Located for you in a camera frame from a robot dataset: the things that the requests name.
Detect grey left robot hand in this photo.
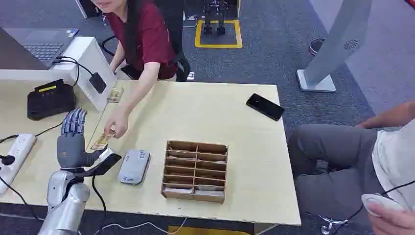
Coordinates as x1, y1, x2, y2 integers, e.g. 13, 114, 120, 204
56, 107, 108, 169

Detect printed card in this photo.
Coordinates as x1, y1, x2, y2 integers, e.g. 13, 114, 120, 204
106, 87, 125, 104
90, 129, 117, 151

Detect black card reader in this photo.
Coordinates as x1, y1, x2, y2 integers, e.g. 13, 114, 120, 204
27, 78, 77, 121

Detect white power strip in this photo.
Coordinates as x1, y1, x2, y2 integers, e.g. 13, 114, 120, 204
0, 133, 37, 197

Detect pale grey card scanner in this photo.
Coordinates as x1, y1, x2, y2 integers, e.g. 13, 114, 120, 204
117, 148, 152, 186

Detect white desk partition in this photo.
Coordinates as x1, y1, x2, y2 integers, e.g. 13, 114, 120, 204
0, 36, 117, 113

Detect grey laptop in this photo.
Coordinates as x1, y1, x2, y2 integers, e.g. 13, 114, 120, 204
2, 27, 80, 70

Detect pale card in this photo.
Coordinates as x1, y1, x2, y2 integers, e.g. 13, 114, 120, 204
163, 187, 194, 195

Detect wooden card box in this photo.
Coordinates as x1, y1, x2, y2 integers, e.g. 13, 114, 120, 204
160, 140, 229, 205

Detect person in red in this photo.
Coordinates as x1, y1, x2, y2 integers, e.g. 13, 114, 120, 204
91, 0, 192, 140

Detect yellow floor tape strip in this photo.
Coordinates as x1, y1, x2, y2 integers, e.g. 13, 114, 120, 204
168, 225, 251, 235

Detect black office chair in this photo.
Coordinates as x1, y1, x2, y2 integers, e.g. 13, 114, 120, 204
155, 0, 196, 82

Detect yellow tape square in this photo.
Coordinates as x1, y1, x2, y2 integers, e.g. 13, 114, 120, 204
194, 19, 243, 49

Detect black robot legs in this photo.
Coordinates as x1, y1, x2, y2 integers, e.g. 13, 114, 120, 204
202, 0, 230, 36

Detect black smartphone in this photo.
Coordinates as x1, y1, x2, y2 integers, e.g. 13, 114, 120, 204
245, 93, 286, 122

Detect round grey floor base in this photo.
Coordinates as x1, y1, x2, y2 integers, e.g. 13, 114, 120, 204
307, 37, 326, 57

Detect seated person in grey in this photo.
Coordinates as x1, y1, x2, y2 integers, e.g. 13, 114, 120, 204
287, 101, 415, 235

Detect chrome chair base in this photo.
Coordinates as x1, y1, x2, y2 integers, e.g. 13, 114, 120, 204
318, 214, 349, 235

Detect white floor stand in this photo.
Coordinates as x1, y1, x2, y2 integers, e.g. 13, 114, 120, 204
296, 0, 374, 94

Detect white oval controller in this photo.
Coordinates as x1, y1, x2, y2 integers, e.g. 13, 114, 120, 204
361, 193, 407, 217

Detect seated person's hand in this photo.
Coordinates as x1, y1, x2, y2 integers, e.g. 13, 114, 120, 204
367, 201, 415, 235

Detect black power cable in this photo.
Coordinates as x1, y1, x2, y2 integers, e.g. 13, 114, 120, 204
0, 121, 64, 144

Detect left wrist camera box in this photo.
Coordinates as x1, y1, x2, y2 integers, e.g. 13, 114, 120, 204
75, 147, 122, 178

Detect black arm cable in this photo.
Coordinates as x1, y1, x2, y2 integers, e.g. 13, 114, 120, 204
91, 175, 108, 235

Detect black floor cable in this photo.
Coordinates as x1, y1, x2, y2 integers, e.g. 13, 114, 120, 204
0, 176, 40, 222

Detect black adapter with cable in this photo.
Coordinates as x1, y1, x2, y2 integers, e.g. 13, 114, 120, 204
53, 55, 108, 94

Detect white cable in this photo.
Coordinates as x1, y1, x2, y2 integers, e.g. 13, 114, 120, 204
93, 217, 188, 235

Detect thin black controller cable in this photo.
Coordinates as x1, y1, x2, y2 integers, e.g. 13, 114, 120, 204
330, 180, 415, 235

